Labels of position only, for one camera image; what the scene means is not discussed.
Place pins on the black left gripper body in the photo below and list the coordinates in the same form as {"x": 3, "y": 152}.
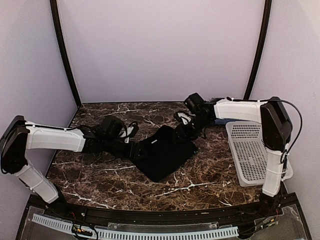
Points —
{"x": 132, "y": 150}

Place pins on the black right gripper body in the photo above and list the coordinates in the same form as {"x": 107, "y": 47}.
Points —
{"x": 192, "y": 131}

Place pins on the black garment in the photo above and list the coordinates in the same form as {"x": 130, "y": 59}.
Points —
{"x": 164, "y": 156}

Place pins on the blue checkered shirt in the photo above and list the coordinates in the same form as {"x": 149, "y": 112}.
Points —
{"x": 222, "y": 121}

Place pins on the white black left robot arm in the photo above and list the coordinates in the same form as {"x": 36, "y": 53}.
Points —
{"x": 110, "y": 136}

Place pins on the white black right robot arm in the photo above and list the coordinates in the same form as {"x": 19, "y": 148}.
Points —
{"x": 277, "y": 130}

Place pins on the white plastic laundry basket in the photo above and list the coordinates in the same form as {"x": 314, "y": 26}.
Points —
{"x": 248, "y": 151}

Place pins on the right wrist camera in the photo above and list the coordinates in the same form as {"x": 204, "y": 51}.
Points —
{"x": 183, "y": 117}

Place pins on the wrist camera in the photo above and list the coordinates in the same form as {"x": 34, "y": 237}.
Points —
{"x": 183, "y": 117}
{"x": 129, "y": 132}

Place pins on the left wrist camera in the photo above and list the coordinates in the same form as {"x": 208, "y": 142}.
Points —
{"x": 129, "y": 132}

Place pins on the white slotted cable duct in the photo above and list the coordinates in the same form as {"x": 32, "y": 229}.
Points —
{"x": 121, "y": 231}

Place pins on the black front table rail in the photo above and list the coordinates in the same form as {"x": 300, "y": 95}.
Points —
{"x": 232, "y": 215}

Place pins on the black right corner post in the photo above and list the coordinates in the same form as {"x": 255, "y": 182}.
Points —
{"x": 259, "y": 49}

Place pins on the black corner post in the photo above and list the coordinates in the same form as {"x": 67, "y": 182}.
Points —
{"x": 259, "y": 49}
{"x": 63, "y": 52}

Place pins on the black left corner post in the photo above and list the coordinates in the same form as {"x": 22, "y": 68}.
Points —
{"x": 63, "y": 52}

